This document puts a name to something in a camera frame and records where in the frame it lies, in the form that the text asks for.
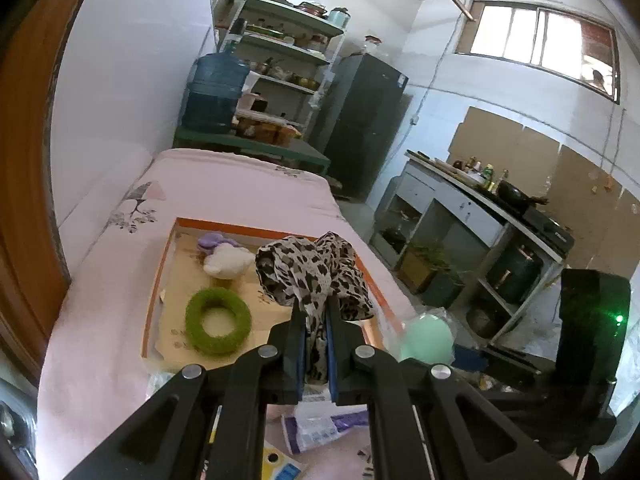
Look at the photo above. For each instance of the grey refrigerator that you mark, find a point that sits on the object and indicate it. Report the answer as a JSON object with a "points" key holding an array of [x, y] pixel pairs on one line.
{"points": [[360, 125]]}

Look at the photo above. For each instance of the leopard print scarf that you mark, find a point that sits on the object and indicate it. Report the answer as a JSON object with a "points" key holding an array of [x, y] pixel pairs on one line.
{"points": [[300, 270]]}

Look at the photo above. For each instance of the brown wooden door frame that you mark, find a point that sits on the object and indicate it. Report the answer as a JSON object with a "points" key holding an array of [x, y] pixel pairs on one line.
{"points": [[25, 210]]}

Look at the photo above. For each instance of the blue water jug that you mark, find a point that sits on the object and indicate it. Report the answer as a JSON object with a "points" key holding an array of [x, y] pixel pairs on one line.
{"points": [[215, 95]]}

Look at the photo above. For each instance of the green low table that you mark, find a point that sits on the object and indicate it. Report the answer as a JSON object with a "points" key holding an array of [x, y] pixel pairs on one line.
{"points": [[280, 152]]}

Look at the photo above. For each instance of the group of food jars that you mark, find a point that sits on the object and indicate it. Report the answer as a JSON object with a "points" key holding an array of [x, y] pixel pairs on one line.
{"points": [[270, 132]]}

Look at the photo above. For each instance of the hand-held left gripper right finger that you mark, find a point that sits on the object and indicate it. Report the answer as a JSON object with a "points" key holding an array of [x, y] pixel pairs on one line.
{"points": [[331, 360]]}

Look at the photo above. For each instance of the black gas stove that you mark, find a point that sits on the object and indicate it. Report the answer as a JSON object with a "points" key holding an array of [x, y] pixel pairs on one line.
{"points": [[550, 232]]}

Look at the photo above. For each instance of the teal enamel pot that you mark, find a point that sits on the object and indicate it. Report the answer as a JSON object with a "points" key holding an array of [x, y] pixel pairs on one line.
{"points": [[339, 17]]}

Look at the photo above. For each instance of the dark green planter box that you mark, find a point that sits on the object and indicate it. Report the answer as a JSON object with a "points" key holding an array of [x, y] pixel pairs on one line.
{"points": [[445, 290]]}

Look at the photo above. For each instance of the grey kitchen counter cabinet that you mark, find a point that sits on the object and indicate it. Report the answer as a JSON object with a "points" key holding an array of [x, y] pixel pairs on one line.
{"points": [[460, 210]]}

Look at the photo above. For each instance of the cardboard wall sheets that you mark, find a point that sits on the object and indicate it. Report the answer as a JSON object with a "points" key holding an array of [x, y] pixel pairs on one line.
{"points": [[510, 140]]}

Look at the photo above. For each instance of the white plush toy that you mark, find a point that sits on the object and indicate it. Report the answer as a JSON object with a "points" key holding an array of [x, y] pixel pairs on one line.
{"points": [[227, 262]]}

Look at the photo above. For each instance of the pale green packet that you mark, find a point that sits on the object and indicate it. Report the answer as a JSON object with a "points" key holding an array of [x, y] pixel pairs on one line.
{"points": [[159, 385]]}

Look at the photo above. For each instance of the yellow planter box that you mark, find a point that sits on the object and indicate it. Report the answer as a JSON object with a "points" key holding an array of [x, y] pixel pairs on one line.
{"points": [[415, 272]]}

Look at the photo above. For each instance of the red lidded pot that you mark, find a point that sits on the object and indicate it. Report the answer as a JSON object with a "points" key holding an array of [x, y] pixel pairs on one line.
{"points": [[311, 8]]}

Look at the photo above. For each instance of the water jug pump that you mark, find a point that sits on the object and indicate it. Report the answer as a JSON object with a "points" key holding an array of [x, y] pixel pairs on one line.
{"points": [[236, 35]]}

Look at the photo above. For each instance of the white purple packet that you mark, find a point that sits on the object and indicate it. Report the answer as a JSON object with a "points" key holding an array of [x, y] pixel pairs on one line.
{"points": [[310, 430]]}

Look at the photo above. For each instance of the yellow blue packet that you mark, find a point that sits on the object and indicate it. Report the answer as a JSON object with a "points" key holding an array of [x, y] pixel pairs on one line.
{"points": [[280, 465]]}

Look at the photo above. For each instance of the mint green foam ball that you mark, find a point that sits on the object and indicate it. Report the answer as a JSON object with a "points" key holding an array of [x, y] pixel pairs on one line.
{"points": [[425, 337]]}

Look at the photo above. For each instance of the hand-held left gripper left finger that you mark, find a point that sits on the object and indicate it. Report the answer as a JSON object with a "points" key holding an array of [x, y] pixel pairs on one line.
{"points": [[300, 355]]}

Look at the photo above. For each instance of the orange rimmed cardboard box lid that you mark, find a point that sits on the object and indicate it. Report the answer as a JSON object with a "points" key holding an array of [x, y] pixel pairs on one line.
{"points": [[175, 310]]}

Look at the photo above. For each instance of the purple soft cloth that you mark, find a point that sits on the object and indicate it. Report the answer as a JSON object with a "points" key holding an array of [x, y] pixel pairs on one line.
{"points": [[210, 241]]}

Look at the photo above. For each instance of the barred window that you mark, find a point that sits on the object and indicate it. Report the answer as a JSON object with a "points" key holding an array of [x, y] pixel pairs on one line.
{"points": [[540, 40]]}

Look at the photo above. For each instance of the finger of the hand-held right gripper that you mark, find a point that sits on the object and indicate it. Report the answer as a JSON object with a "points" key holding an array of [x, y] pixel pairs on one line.
{"points": [[505, 362]]}

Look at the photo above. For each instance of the row of condiment bottles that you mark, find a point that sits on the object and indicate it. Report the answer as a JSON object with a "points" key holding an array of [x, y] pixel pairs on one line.
{"points": [[480, 172]]}

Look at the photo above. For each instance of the dark green cooking pot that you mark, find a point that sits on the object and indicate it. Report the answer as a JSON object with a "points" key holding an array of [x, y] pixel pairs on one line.
{"points": [[515, 272]]}

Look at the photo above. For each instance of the black wok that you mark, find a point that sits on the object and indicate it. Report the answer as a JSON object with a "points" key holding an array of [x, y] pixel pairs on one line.
{"points": [[512, 194]]}

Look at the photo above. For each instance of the white metal shelf rack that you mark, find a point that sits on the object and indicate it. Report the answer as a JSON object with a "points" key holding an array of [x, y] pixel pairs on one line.
{"points": [[285, 45]]}

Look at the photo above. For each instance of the round metal pot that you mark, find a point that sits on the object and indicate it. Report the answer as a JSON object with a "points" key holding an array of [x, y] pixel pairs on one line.
{"points": [[485, 322]]}

